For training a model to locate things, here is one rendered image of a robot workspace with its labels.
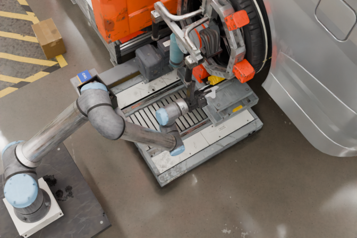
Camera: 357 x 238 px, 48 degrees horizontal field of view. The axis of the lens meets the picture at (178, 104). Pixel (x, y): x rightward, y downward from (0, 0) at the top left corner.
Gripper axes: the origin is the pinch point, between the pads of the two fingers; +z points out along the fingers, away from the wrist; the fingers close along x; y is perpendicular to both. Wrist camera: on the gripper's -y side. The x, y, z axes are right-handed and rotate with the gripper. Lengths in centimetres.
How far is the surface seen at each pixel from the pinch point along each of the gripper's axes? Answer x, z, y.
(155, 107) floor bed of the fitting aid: -64, -20, 18
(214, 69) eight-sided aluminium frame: -3.8, 5.8, -7.0
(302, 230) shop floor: 17, 17, 108
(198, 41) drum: 6.8, -2.8, -28.3
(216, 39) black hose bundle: 25.0, -1.6, -30.1
